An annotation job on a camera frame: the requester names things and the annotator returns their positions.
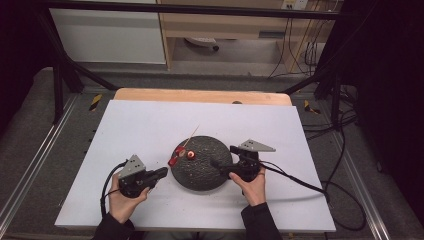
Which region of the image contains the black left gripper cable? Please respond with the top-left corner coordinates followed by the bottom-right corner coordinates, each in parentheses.
top-left (100, 159), bottom-right (130, 218)

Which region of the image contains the black curtain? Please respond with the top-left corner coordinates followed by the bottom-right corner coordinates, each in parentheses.
top-left (339, 0), bottom-right (424, 229)
top-left (0, 0), bottom-right (56, 136)

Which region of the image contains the light wooden desk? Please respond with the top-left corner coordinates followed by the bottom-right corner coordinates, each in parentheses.
top-left (156, 0), bottom-right (342, 73)

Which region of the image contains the person's right hand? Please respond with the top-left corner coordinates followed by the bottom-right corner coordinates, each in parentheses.
top-left (228, 166), bottom-right (268, 208)

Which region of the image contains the person's left hand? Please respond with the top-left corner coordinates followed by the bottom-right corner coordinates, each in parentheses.
top-left (107, 173), bottom-right (151, 225)

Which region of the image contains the white cabinet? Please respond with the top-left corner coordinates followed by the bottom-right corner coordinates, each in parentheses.
top-left (49, 0), bottom-right (167, 65)

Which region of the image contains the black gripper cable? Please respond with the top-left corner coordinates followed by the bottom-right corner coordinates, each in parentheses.
top-left (100, 159), bottom-right (130, 218)
top-left (259, 128), bottom-right (367, 232)

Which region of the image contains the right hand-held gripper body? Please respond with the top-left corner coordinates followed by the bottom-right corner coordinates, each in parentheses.
top-left (232, 139), bottom-right (277, 183)

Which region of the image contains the black round plate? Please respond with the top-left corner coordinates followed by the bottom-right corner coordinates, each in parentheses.
top-left (169, 135), bottom-right (234, 192)

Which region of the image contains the yellow black tape strip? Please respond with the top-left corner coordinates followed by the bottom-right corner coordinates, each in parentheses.
top-left (303, 99), bottom-right (322, 115)
top-left (88, 93), bottom-right (104, 112)

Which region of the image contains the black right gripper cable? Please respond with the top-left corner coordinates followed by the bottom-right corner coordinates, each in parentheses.
top-left (259, 128), bottom-right (367, 232)

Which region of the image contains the white wall socket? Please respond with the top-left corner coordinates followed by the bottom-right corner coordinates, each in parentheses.
top-left (281, 0), bottom-right (310, 11)

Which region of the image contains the bundle of black floor cables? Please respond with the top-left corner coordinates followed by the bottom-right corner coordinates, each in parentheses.
top-left (301, 84), bottom-right (358, 142)

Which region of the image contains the thin bamboo skewer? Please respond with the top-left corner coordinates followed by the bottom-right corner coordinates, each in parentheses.
top-left (167, 125), bottom-right (201, 168)

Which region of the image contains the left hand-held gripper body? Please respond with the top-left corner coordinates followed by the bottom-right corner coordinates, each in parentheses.
top-left (117, 154), bottom-right (150, 199)

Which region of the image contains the aluminium floor rail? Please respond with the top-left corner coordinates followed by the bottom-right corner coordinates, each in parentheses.
top-left (328, 132), bottom-right (392, 240)
top-left (0, 94), bottom-right (80, 228)

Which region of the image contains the black metal frame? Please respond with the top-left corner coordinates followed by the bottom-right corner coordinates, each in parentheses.
top-left (35, 0), bottom-right (346, 128)

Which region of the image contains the bundle of hanging black cables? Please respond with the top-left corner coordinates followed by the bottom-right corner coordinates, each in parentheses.
top-left (267, 17), bottom-right (322, 80)

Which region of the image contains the white caster foot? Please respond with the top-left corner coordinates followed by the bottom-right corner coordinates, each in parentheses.
top-left (183, 36), bottom-right (221, 52)

